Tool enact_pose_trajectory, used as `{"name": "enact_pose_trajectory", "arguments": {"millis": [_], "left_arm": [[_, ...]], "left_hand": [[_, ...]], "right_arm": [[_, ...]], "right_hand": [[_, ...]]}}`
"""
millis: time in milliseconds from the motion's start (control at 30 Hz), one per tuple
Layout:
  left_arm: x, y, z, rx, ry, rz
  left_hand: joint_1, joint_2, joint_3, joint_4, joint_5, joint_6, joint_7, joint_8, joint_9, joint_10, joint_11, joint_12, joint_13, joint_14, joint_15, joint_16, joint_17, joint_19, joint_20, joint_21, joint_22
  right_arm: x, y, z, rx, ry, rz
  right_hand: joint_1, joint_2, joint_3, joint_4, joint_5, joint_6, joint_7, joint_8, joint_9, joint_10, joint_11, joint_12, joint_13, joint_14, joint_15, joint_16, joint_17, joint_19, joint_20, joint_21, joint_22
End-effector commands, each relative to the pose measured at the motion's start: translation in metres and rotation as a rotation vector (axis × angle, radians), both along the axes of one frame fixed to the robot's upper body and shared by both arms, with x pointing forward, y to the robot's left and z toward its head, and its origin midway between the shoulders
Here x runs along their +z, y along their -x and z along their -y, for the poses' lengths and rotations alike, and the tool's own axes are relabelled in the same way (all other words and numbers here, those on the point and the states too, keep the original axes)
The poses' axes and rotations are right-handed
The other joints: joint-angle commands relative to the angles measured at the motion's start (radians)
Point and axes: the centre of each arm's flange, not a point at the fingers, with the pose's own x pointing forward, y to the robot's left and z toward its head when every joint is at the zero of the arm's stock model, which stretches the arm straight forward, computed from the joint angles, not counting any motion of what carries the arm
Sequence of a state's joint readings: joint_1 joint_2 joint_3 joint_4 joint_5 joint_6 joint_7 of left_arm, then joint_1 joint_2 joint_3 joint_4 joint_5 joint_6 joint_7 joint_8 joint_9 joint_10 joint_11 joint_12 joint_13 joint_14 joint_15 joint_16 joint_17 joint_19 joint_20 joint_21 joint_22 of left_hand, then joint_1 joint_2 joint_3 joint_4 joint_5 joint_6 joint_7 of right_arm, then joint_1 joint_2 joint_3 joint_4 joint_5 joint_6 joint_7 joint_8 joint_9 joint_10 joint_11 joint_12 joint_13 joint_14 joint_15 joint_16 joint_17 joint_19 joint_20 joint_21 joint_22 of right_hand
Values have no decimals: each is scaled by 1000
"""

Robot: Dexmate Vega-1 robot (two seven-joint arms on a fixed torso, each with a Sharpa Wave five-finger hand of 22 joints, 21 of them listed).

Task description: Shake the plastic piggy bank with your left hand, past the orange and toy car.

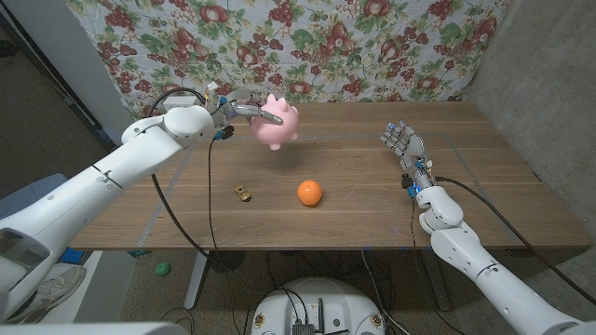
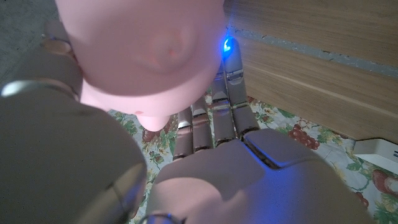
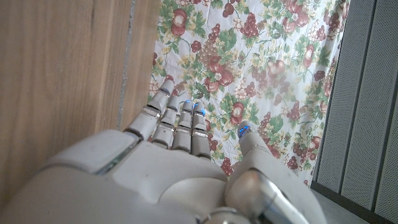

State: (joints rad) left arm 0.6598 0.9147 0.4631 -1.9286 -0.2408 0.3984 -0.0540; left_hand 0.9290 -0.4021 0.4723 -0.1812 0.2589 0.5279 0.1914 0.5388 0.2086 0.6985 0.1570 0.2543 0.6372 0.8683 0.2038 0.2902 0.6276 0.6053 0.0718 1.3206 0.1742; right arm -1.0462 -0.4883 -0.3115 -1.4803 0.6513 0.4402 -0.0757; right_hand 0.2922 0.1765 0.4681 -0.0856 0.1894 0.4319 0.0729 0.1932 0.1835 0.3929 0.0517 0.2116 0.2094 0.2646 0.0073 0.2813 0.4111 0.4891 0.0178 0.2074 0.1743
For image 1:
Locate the floral fruit print backdrop cloth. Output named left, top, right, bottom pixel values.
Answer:
left=64, top=0, right=511, bottom=129

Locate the orange fruit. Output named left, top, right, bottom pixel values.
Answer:
left=296, top=179, right=323, bottom=207

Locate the pink plastic piggy bank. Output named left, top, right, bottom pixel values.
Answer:
left=250, top=93, right=300, bottom=151

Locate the white robot torso panel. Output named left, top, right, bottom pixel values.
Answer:
left=0, top=322, right=191, bottom=335

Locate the black round fan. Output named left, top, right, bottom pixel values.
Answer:
left=207, top=249, right=247, bottom=274

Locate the metal table leg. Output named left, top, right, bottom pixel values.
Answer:
left=421, top=248, right=453, bottom=312
left=183, top=249, right=210, bottom=312

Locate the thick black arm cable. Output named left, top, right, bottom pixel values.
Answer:
left=148, top=87, right=252, bottom=335
left=435, top=175, right=596, bottom=306

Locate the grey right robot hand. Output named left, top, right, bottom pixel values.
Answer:
left=379, top=120, right=435, bottom=193

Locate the thin black right arm wire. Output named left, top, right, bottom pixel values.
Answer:
left=408, top=197, right=420, bottom=262

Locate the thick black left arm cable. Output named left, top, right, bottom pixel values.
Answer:
left=148, top=87, right=252, bottom=335

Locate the grey white sneaker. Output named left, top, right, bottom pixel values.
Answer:
left=4, top=264, right=88, bottom=325

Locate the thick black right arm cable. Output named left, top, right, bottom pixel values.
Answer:
left=435, top=175, right=596, bottom=306

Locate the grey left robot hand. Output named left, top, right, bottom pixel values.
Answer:
left=204, top=88, right=284, bottom=141

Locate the thin black left arm wire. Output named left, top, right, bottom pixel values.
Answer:
left=206, top=137, right=220, bottom=253

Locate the thin black arm wire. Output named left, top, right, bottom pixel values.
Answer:
left=206, top=137, right=220, bottom=253
left=408, top=197, right=420, bottom=262

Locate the dark brown door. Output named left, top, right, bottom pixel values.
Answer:
left=0, top=11, right=115, bottom=199

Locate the white robot torso base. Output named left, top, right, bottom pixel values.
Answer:
left=251, top=277, right=386, bottom=335

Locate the blue black floor item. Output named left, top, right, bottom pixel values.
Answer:
left=60, top=248, right=86, bottom=265

